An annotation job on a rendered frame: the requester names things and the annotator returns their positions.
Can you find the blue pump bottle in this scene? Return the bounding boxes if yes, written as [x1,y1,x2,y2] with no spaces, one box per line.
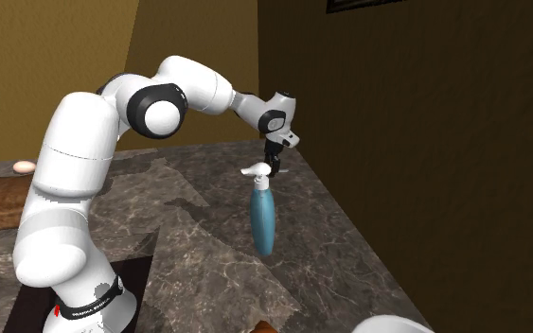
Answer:
[240,162,277,257]

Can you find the small brown object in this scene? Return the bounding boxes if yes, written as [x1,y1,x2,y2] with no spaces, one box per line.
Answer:
[251,320,279,333]

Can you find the white bowl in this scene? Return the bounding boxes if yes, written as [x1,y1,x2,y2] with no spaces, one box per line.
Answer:
[350,314,436,333]

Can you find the pale brown egg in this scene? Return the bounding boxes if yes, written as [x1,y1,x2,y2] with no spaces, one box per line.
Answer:
[12,160,37,175]

